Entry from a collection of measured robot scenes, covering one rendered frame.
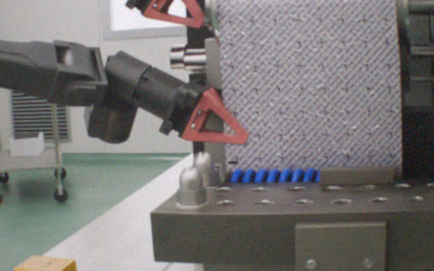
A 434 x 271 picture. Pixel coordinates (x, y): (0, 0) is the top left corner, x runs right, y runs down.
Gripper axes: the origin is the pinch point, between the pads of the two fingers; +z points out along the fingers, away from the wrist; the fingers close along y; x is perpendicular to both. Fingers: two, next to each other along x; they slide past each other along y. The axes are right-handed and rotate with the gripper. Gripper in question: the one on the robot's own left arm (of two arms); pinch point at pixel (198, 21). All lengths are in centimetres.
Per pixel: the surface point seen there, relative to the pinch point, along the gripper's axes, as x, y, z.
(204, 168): -12.1, 14.9, 13.4
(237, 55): 0.3, 7.4, 8.1
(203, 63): -4.8, -1.1, 3.6
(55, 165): -194, -394, -109
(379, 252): -4.4, 28.7, 35.4
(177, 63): -6.8, -0.9, 0.7
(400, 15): 17.2, 6.7, 22.6
